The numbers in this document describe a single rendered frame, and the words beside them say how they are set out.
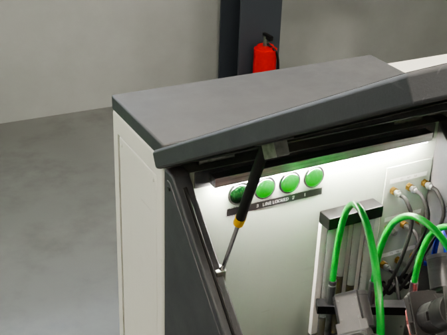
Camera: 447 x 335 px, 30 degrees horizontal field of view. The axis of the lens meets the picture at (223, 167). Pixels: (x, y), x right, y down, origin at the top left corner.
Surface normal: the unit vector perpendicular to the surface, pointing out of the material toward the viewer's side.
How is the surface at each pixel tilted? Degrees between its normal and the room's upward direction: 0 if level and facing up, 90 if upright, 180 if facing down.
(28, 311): 0
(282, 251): 90
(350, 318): 46
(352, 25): 90
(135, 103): 0
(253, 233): 90
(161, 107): 0
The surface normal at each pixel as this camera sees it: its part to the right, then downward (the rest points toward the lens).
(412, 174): 0.46, 0.41
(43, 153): 0.04, -0.89
